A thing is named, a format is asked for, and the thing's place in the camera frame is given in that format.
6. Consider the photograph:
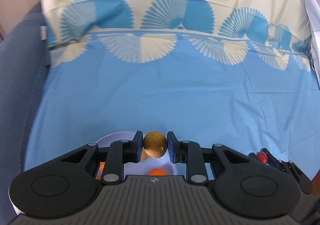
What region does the brown longan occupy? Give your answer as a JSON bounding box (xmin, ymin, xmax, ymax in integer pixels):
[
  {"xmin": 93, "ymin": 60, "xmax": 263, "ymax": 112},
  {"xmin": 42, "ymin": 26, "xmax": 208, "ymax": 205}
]
[{"xmin": 143, "ymin": 131, "xmax": 168, "ymax": 158}]

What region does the red cherry tomato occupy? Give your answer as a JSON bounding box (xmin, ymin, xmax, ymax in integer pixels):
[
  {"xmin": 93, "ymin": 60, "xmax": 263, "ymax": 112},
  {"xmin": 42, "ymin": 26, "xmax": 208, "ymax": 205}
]
[{"xmin": 257, "ymin": 152, "xmax": 268, "ymax": 164}]

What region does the brown longan plate top right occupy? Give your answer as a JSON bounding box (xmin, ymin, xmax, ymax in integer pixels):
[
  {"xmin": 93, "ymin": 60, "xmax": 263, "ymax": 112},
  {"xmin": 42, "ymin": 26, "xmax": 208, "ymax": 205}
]
[{"xmin": 140, "ymin": 149, "xmax": 149, "ymax": 161}]

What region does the light blue plate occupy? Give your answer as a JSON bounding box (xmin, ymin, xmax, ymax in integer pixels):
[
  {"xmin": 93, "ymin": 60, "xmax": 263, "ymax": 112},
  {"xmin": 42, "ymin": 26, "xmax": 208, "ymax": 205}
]
[{"xmin": 94, "ymin": 129, "xmax": 180, "ymax": 181}]

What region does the orange top of plate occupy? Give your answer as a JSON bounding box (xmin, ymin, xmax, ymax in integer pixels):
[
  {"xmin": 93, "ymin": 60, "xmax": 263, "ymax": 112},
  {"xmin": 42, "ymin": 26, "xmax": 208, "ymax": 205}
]
[{"xmin": 95, "ymin": 162, "xmax": 105, "ymax": 180}]

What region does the orange of plate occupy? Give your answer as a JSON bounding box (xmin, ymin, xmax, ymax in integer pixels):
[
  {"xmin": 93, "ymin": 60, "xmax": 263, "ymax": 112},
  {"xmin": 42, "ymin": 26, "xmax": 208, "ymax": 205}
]
[
  {"xmin": 148, "ymin": 168, "xmax": 168, "ymax": 176},
  {"xmin": 95, "ymin": 162, "xmax": 105, "ymax": 180}
]

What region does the orange front of plate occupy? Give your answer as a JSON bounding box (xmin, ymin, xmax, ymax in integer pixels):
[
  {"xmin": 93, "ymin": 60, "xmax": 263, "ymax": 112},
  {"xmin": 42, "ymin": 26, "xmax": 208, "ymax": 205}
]
[{"xmin": 148, "ymin": 168, "xmax": 168, "ymax": 176}]

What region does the blue fan-pattern bed sheet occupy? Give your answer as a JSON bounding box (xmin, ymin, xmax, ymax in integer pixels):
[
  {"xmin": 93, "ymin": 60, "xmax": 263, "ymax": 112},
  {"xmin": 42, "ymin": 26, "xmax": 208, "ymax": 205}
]
[{"xmin": 23, "ymin": 0, "xmax": 319, "ymax": 178}]

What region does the dark blue sofa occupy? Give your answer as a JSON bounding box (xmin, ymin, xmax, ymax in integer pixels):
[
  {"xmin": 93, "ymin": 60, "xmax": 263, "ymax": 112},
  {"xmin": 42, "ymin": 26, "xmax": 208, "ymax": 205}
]
[{"xmin": 1, "ymin": 2, "xmax": 49, "ymax": 224}]

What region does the light patterned cloth on backrest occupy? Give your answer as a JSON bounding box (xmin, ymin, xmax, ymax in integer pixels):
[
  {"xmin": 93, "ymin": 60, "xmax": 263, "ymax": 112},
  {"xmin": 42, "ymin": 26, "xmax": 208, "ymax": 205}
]
[{"xmin": 304, "ymin": 0, "xmax": 320, "ymax": 84}]

